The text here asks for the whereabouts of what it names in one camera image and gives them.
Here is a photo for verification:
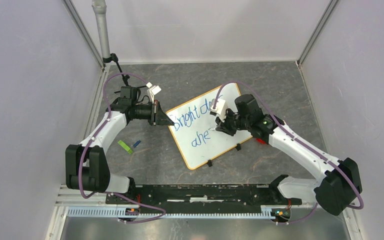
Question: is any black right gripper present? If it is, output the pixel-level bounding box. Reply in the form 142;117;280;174
215;108;251;137

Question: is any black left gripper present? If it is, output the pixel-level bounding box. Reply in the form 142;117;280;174
132;100;175;127

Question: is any yellow framed whiteboard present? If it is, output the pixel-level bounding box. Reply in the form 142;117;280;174
166;87;252;170

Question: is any blue marker cap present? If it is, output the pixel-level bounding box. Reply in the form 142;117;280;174
133;140;141;148

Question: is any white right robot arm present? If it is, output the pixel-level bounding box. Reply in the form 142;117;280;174
210;94;364;216

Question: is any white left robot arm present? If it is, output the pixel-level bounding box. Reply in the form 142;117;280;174
65;83;174;204

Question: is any red bowl with green block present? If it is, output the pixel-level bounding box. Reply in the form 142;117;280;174
255;138;267;145

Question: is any green owl eraser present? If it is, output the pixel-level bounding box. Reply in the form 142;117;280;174
117;140;133;154

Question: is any grey vertical pole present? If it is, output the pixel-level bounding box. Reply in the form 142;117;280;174
91;0;112;64

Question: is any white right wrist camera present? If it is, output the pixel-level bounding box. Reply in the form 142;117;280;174
209;98;228;122

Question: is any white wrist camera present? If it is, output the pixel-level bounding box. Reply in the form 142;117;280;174
146;82;162;104
209;98;228;122

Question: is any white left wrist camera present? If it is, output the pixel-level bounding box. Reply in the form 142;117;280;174
146;82;162;104

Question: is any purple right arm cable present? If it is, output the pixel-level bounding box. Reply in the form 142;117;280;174
212;81;365;226

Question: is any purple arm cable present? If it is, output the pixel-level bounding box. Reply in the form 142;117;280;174
212;81;365;226
77;72;167;225

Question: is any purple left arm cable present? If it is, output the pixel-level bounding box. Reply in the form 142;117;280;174
77;72;167;225

